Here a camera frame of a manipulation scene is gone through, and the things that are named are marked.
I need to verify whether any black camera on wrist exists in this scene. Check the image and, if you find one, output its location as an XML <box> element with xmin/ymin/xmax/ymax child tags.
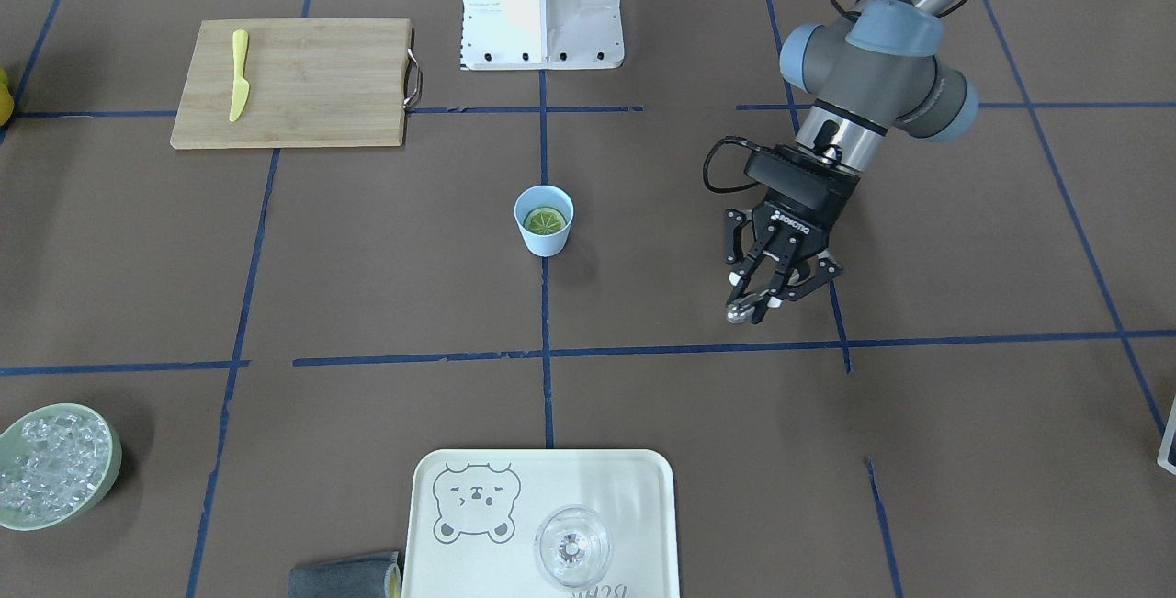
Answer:
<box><xmin>744</xmin><ymin>143</ymin><xmax>860</xmax><ymax>217</ymax></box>

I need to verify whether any bamboo cutting board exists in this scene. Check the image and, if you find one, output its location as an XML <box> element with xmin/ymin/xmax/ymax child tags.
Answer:
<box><xmin>171</xmin><ymin>16</ymin><xmax>423</xmax><ymax>152</ymax></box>

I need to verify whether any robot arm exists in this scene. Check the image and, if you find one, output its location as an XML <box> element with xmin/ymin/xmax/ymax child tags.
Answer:
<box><xmin>717</xmin><ymin>0</ymin><xmax>978</xmax><ymax>323</ymax></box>

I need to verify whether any cream plastic tray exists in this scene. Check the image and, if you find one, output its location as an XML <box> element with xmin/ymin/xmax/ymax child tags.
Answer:
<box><xmin>401</xmin><ymin>450</ymin><xmax>681</xmax><ymax>597</ymax></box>

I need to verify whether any green bowl with ice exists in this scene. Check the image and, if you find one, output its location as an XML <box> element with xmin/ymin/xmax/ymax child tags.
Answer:
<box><xmin>1</xmin><ymin>404</ymin><xmax>123</xmax><ymax>532</ymax></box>

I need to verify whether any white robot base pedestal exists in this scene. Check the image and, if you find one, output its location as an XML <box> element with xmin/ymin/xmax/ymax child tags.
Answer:
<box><xmin>459</xmin><ymin>0</ymin><xmax>626</xmax><ymax>72</ymax></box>

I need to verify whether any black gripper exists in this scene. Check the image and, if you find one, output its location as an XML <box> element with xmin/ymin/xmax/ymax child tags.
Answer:
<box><xmin>724</xmin><ymin>199</ymin><xmax>843</xmax><ymax>323</ymax></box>

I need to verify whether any white wire cup rack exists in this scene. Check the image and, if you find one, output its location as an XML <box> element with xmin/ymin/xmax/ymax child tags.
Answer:
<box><xmin>1156</xmin><ymin>401</ymin><xmax>1176</xmax><ymax>476</ymax></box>

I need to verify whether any dark grey folded cloth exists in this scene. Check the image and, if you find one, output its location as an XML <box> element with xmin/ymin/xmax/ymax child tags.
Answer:
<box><xmin>287</xmin><ymin>551</ymin><xmax>401</xmax><ymax>597</ymax></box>

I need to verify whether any yellow plastic knife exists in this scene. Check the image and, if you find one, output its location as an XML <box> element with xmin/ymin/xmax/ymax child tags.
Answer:
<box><xmin>228</xmin><ymin>29</ymin><xmax>250</xmax><ymax>122</ymax></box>

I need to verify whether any yellow lemon half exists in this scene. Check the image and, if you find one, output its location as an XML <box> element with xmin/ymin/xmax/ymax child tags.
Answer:
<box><xmin>522</xmin><ymin>206</ymin><xmax>568</xmax><ymax>235</ymax></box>

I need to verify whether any light blue plastic cup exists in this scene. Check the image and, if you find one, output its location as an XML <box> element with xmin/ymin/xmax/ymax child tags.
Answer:
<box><xmin>514</xmin><ymin>184</ymin><xmax>575</xmax><ymax>258</ymax></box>

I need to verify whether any clear wine glass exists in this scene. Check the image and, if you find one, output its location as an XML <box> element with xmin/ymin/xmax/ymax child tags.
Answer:
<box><xmin>533</xmin><ymin>504</ymin><xmax>613</xmax><ymax>592</ymax></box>

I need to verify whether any whole yellow lemon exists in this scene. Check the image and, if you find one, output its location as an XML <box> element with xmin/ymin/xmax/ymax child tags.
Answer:
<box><xmin>0</xmin><ymin>68</ymin><xmax>16</xmax><ymax>128</ymax></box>

